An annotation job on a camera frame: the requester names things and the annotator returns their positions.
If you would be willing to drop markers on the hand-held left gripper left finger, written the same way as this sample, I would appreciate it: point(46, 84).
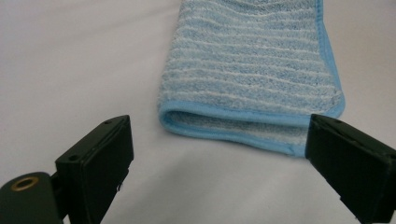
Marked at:
point(93, 161)

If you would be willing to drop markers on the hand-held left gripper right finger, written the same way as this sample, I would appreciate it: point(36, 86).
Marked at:
point(355, 161)

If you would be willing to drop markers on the blue striped towel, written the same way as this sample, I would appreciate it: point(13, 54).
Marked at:
point(246, 68)

